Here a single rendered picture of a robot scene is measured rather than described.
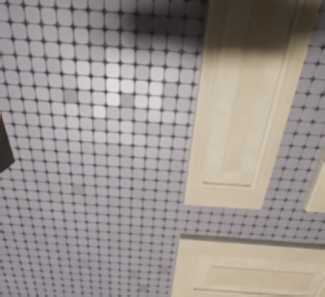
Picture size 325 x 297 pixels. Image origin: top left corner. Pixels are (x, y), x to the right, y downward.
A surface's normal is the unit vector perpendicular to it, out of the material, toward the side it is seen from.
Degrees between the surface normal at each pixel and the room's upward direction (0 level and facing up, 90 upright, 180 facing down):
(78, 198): 0
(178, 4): 0
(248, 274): 0
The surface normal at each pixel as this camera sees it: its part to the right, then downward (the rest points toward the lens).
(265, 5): -0.02, 0.38
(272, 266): 0.00, 0.18
